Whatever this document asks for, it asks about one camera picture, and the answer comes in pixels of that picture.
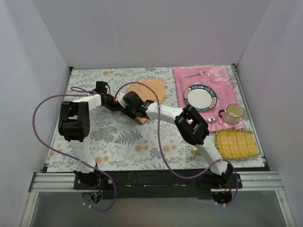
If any orange satin napkin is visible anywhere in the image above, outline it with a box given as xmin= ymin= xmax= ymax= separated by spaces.
xmin=116 ymin=78 xmax=166 ymax=124

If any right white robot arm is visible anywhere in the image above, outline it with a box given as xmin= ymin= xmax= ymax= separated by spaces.
xmin=115 ymin=91 xmax=239 ymax=189

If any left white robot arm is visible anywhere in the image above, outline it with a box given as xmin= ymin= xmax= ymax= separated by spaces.
xmin=58 ymin=81 xmax=122 ymax=189

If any white plate green rim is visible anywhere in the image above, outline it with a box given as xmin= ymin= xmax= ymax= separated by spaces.
xmin=183 ymin=84 xmax=218 ymax=112

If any yellow-green mug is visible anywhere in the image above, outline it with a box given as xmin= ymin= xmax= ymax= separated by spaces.
xmin=191 ymin=147 xmax=201 ymax=155

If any silver fork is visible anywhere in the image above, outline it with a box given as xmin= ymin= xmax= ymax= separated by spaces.
xmin=183 ymin=71 xmax=206 ymax=80

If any silver spoon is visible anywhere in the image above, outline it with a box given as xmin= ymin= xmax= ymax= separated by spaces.
xmin=207 ymin=118 xmax=216 ymax=124

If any pink floral placemat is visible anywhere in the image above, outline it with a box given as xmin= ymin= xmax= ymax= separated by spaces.
xmin=174 ymin=66 xmax=245 ymax=132

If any cream enamel mug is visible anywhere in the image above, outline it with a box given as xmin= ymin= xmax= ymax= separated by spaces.
xmin=218 ymin=104 xmax=244 ymax=125

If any yellow woven bamboo basket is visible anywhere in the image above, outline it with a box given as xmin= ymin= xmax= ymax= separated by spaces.
xmin=215 ymin=129 xmax=260 ymax=160

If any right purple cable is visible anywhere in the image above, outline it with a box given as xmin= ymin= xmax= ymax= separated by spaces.
xmin=114 ymin=82 xmax=239 ymax=207

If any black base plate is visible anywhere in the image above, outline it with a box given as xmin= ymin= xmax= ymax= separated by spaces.
xmin=73 ymin=170 xmax=242 ymax=202

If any aluminium frame rail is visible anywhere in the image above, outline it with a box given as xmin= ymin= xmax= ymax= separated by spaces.
xmin=21 ymin=170 xmax=296 ymax=227

